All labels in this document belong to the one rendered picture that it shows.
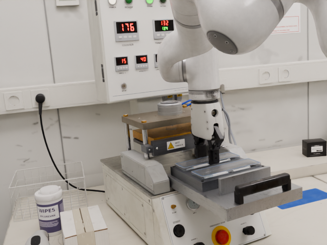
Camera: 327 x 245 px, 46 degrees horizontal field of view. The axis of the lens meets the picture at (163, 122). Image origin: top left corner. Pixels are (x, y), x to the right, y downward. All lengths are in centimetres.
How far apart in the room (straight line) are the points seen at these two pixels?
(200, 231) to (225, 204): 24
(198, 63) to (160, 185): 34
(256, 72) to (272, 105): 21
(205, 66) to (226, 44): 44
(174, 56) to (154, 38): 44
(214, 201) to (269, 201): 13
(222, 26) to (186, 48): 34
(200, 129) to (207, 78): 14
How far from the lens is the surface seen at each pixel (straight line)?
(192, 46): 87
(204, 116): 102
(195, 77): 101
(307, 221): 134
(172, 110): 121
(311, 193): 156
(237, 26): 55
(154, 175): 107
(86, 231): 113
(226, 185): 93
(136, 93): 133
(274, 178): 92
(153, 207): 107
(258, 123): 193
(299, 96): 203
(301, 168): 171
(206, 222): 112
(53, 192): 131
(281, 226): 129
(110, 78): 130
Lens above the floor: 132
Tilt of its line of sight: 11 degrees down
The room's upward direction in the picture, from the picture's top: 4 degrees counter-clockwise
